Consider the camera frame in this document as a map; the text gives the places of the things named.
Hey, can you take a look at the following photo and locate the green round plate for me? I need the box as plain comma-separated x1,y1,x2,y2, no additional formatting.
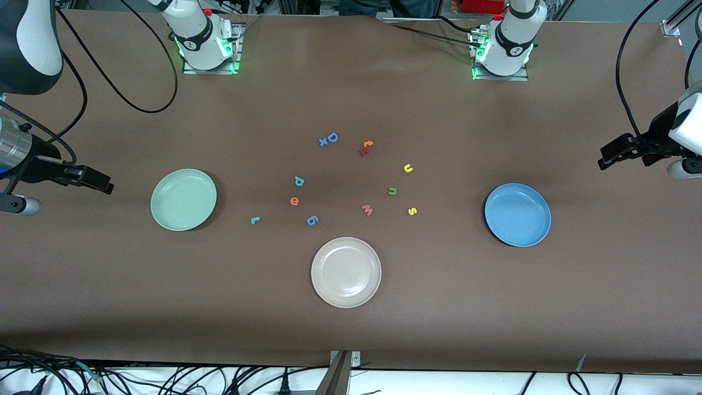
150,168,218,232

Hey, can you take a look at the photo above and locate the aluminium corner profile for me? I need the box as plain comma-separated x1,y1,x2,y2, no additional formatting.
661,0,702,38

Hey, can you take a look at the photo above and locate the blue round plate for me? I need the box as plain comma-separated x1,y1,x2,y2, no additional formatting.
484,183,552,248

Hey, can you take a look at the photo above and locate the red box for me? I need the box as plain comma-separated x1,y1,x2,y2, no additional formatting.
461,0,508,14

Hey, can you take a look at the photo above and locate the beige round plate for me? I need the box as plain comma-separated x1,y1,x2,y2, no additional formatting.
310,236,382,309

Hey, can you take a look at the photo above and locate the person in blue jeans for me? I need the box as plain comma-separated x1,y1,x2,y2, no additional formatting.
339,0,440,17

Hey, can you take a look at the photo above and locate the brown table mat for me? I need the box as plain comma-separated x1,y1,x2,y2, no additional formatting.
0,8,702,375

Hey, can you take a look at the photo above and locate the aluminium profile bar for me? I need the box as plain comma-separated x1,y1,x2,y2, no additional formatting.
314,351,352,395

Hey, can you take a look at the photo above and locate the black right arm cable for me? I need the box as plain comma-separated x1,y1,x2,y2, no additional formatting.
0,0,179,164

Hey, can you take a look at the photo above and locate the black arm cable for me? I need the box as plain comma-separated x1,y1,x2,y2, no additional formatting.
615,0,702,138
0,0,179,164

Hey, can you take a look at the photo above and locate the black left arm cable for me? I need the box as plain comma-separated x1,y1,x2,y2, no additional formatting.
615,0,702,138

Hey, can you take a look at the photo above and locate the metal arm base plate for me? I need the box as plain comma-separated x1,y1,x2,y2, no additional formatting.
471,30,530,82
183,22,245,75

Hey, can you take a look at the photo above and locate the teal tipped cable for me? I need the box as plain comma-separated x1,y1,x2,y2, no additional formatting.
74,361,105,383

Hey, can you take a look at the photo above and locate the black cable on mat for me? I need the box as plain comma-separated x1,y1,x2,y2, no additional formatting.
436,15,483,35
390,24,477,44

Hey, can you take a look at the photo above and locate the grey metal rack frame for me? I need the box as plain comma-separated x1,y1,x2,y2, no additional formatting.
277,0,341,16

